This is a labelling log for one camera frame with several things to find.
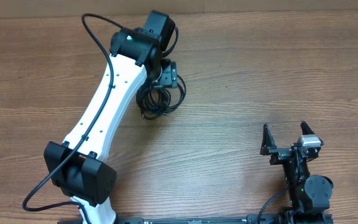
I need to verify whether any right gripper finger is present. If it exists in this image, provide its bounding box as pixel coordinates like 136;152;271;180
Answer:
260;123;277;156
300;121;315;135

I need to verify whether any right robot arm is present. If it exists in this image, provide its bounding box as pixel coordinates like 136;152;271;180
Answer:
257;121;334;223

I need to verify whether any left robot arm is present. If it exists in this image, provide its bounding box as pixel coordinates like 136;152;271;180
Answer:
44;11;186;223

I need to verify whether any black cable staying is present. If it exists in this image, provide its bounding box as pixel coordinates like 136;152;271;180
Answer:
135;84;171;120

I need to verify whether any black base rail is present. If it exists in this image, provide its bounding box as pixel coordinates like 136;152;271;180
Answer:
57;213;334;224

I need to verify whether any black cable pulled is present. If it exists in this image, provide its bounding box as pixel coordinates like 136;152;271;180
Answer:
138;73;187;119

